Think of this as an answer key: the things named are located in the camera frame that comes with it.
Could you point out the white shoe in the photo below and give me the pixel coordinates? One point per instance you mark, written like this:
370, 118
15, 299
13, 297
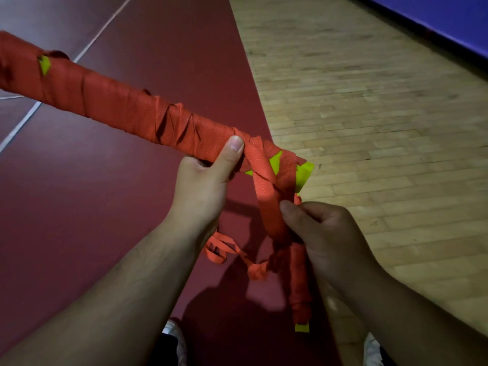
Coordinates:
371, 350
177, 339

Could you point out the black trouser leg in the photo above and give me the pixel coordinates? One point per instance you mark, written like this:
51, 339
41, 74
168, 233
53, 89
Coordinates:
162, 352
389, 358

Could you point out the person's left hand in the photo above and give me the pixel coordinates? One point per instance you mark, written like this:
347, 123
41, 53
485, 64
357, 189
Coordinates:
202, 190

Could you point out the black left trouser leg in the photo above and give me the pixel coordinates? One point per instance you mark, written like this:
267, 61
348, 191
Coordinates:
162, 352

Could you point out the white left shoe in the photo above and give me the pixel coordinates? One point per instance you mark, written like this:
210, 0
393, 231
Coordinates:
177, 339

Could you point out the black right trouser leg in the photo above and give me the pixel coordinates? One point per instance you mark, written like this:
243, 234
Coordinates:
389, 358

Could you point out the person's right forearm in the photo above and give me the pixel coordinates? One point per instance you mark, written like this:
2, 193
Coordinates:
427, 324

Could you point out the person's left forearm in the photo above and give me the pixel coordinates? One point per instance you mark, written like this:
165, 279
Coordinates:
110, 308

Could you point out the white right shoe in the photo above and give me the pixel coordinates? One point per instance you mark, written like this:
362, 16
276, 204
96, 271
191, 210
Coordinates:
371, 350

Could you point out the person's right hand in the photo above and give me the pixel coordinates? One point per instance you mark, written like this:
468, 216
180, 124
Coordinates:
335, 243

